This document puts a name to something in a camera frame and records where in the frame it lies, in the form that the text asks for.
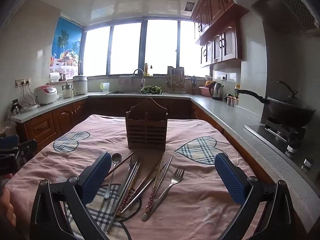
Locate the tall wooden wall cabinet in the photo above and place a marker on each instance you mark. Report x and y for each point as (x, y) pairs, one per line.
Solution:
(217, 2)

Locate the white wall socket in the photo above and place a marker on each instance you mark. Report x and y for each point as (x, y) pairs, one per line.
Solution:
(223, 77)

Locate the small black device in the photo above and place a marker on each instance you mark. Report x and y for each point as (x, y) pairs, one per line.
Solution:
(16, 106)

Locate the black wok lid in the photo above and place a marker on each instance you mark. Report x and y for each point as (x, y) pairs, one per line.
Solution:
(287, 103)

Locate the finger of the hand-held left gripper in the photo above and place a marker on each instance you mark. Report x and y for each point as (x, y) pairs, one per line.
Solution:
(8, 142)
(27, 151)

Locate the range hood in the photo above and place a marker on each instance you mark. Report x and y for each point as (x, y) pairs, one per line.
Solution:
(275, 5)

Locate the person's left hand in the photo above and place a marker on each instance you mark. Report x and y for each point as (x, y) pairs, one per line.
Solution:
(5, 205)

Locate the steel kitchen faucet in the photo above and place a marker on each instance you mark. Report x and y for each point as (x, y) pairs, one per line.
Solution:
(137, 71)

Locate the yellow capped seasoning bottle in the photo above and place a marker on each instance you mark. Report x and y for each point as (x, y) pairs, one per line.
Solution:
(237, 91)

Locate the grey kitchen countertop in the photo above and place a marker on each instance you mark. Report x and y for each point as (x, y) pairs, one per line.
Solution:
(225, 115)

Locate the wooden utensil holder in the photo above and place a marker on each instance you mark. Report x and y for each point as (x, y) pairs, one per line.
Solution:
(146, 132)

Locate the wooden base cabinets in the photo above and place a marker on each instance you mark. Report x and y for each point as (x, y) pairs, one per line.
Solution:
(67, 115)

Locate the white dish cloth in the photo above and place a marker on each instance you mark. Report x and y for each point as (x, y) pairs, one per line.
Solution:
(125, 80)

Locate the small wooden wall cabinet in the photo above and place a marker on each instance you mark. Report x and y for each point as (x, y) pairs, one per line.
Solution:
(228, 45)

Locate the pink basin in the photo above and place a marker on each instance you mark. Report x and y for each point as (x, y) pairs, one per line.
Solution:
(204, 92)

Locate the yellow oil bottle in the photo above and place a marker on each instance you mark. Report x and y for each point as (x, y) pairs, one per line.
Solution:
(146, 70)

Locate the kitchen sink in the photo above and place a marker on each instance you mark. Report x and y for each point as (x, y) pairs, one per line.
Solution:
(125, 92)

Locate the light wooden chopstick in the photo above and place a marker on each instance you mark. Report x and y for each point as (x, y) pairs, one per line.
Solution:
(150, 174)

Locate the brown wooden chopstick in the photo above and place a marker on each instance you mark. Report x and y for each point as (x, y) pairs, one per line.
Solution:
(122, 163)

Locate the large metal fork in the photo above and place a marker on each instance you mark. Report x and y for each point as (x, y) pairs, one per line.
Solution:
(176, 177)

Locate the pink cloth with plaid hearts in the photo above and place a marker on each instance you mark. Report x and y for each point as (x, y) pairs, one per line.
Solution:
(195, 192)

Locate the large kitchen window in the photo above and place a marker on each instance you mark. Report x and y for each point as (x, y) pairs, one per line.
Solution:
(125, 50)

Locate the gas stove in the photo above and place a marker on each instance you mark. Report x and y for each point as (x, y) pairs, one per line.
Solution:
(275, 135)

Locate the small white kitchen appliance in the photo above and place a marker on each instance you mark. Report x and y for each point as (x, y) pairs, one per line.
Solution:
(67, 91)

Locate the white bowl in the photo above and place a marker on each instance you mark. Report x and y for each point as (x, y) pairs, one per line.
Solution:
(208, 77)

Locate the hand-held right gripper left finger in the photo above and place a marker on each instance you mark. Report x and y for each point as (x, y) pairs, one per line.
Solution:
(100, 177)

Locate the small spice jar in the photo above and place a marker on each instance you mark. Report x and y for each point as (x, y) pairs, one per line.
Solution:
(236, 102)
(232, 101)
(228, 101)

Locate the steel electric kettle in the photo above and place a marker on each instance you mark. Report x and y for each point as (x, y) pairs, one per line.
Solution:
(217, 91)

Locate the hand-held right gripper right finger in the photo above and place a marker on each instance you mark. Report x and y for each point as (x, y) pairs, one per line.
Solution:
(230, 180)

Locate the red and white rice cooker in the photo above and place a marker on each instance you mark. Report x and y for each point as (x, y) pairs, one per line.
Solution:
(46, 95)

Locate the orange bowl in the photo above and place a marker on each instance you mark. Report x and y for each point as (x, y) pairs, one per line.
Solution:
(208, 83)

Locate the large white rice cooker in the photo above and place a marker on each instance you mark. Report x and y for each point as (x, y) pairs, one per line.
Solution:
(80, 86)

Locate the wooden cutting board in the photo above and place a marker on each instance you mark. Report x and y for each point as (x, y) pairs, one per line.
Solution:
(175, 69)

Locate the black wok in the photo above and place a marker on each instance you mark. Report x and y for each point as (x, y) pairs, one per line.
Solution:
(290, 117)

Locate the palm tree roller blind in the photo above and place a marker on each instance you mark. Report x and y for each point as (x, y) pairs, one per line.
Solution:
(66, 42)

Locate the metal dish rack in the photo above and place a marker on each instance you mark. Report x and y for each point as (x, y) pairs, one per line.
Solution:
(176, 85)

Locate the green leafy vegetables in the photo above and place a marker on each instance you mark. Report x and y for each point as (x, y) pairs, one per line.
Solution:
(151, 89)

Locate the wall socket strip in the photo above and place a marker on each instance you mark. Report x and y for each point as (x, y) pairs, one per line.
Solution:
(23, 82)

